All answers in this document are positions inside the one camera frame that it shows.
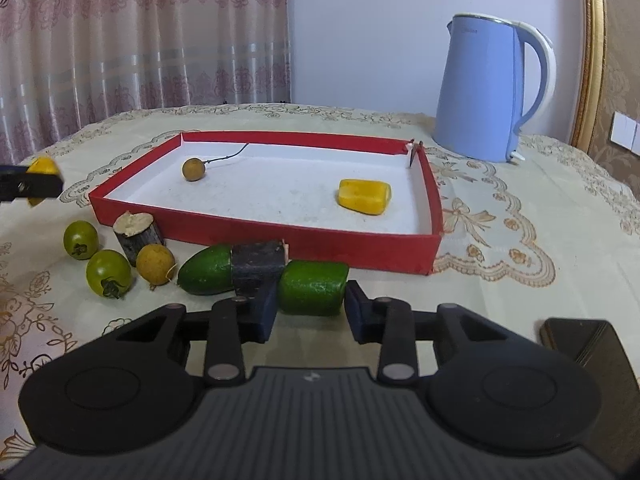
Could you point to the red shallow box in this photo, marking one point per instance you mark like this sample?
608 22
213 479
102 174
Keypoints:
280 195

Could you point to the dark flat object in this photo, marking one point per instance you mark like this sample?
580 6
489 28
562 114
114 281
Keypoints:
595 345

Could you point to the green tomato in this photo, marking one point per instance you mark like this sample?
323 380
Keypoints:
80 235
107 267

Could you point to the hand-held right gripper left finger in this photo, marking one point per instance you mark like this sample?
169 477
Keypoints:
261 316

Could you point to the green cucumber block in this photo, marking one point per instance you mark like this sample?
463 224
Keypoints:
312 285

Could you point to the gold frame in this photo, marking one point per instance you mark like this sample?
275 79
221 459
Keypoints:
592 35

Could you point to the dark sugarcane piece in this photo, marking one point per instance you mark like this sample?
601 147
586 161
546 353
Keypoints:
135 240
255 262

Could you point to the large yellow fruit chunk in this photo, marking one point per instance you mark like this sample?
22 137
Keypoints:
364 197

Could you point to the light blue electric kettle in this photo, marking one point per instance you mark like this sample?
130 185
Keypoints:
475 85

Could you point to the brown longan with long stem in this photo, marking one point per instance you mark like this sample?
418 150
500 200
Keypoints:
192 170

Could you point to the white wall switch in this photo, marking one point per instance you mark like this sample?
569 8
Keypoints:
625 130

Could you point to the small yellow fruit piece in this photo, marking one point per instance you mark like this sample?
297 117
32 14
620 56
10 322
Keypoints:
44 165

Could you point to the rounded green cucumber piece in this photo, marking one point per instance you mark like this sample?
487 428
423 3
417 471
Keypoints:
205 270

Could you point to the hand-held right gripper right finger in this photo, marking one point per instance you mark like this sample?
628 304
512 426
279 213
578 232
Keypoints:
357 317

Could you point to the pink patterned curtain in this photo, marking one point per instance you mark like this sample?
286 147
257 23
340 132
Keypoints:
125 35

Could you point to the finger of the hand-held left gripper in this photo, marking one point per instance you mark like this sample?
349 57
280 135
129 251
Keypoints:
35 185

